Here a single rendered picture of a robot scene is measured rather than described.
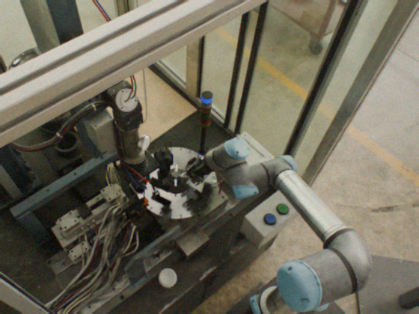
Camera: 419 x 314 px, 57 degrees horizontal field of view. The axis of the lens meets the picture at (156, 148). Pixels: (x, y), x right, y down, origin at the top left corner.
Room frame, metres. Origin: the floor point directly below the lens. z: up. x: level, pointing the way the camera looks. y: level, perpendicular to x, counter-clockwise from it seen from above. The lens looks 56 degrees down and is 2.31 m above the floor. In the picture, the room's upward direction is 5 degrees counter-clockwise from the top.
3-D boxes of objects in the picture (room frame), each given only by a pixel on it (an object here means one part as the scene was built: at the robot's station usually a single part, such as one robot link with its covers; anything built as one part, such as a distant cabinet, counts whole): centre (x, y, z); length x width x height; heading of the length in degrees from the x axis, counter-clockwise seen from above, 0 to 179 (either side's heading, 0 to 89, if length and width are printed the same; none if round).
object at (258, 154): (0.88, -0.38, 0.82); 0.18 x 0.18 x 0.15; 32
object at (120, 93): (0.79, 0.15, 1.45); 0.35 x 0.07 x 0.28; 32
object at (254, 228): (0.63, -0.47, 0.82); 0.28 x 0.11 x 0.15; 122
